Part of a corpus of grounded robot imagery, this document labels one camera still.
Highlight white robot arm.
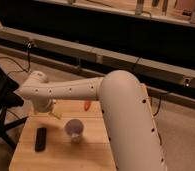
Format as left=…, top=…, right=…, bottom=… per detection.
left=19, top=70, right=167, bottom=171

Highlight black eraser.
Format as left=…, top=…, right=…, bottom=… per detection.
left=35, top=127, right=47, bottom=152

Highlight white paper cup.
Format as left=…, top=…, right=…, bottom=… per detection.
left=64, top=119, right=84, bottom=143

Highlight black office chair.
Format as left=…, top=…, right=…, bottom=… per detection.
left=0, top=67, right=27, bottom=149

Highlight black cable on floor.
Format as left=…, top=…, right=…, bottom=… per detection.
left=0, top=39, right=35, bottom=76

